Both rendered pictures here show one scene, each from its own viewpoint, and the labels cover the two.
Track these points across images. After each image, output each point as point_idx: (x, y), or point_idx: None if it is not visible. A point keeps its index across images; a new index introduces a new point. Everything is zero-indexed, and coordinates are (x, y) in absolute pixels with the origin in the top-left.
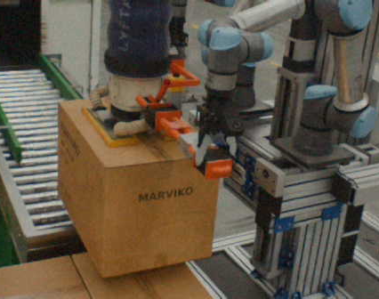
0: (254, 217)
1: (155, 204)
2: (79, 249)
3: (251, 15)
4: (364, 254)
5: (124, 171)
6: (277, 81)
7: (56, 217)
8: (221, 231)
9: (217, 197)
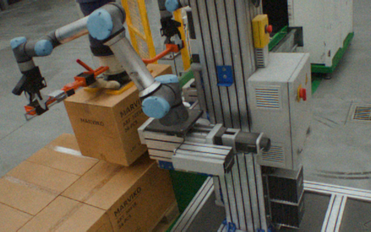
0: (344, 174)
1: (89, 125)
2: None
3: (64, 27)
4: (335, 231)
5: (70, 104)
6: None
7: None
8: (305, 174)
9: (118, 132)
